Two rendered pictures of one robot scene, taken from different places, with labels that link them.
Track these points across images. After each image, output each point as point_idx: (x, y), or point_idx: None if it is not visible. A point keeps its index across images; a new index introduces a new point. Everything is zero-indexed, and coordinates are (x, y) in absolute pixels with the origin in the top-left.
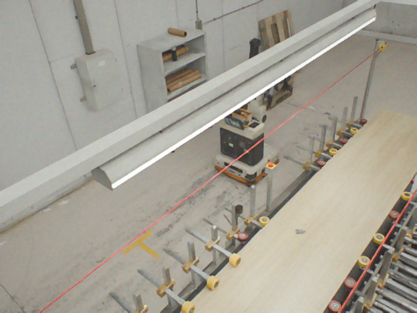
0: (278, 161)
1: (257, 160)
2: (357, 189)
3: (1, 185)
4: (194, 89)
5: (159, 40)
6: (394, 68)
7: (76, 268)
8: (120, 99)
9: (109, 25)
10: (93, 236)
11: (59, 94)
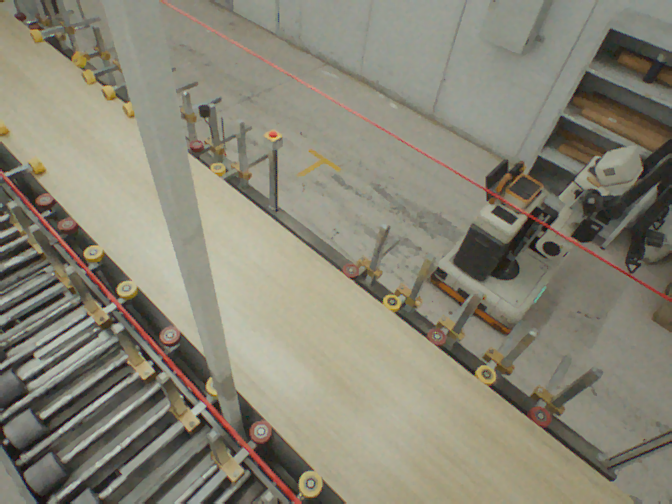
0: (505, 331)
1: (465, 267)
2: (256, 301)
3: (370, 31)
4: None
5: (658, 26)
6: None
7: (294, 120)
8: (535, 68)
9: None
10: (338, 128)
11: None
